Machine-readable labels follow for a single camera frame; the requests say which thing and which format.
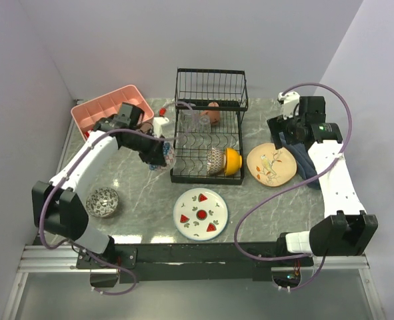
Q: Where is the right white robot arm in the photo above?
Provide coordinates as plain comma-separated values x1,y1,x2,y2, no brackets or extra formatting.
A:
267,91,378,265

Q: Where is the grey patterned bowl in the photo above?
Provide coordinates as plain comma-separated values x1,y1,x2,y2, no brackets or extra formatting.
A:
85,187,119,218

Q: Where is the red patterned small bowl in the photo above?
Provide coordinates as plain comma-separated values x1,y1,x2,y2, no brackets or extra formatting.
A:
207,147,226,175

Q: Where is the aluminium frame rail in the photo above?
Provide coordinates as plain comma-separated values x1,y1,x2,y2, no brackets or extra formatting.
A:
16,241,371,273

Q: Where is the orange bowl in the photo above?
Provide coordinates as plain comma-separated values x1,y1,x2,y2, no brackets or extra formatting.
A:
224,148,243,176

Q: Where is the beige bird plate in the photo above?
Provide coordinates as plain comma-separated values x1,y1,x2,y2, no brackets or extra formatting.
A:
247,143,297,187

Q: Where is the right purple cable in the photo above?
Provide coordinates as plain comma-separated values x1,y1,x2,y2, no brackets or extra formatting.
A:
233,82,353,291

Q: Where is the pink coffee mug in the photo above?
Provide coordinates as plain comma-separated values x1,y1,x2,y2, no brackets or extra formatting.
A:
200,102,221,126

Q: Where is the blue cloth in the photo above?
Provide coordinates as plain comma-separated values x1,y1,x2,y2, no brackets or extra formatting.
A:
283,133,317,181

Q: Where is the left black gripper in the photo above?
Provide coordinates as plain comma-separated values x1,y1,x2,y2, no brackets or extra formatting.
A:
123,128,167,167

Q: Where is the blue triangle pattern bowl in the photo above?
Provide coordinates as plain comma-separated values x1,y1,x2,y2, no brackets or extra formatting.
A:
149,142,176,171

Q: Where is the white watermelon plate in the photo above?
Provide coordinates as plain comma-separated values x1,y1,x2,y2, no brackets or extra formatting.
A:
173,188,229,241

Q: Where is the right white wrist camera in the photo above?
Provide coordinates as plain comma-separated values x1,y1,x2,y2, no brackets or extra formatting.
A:
277,91,300,120

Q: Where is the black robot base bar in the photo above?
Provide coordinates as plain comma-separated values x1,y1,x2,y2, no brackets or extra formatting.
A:
76,242,314,288

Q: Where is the clear plastic cup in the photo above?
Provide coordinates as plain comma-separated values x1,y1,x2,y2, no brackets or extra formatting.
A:
179,110,211,133

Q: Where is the pink compartment tray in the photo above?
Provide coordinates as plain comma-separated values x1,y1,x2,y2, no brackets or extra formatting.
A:
71,85,154,141

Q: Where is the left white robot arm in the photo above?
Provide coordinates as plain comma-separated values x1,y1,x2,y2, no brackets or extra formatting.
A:
31,103,174,268

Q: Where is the black wire dish rack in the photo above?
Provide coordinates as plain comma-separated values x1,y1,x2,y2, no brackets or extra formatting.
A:
170,68,249,185

